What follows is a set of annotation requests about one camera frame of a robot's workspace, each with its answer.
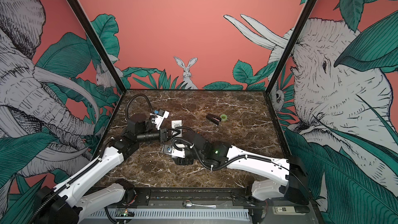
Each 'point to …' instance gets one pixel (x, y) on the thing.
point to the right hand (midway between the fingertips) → (172, 148)
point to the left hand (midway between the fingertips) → (178, 131)
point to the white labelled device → (297, 210)
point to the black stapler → (214, 119)
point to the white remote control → (176, 124)
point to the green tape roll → (223, 117)
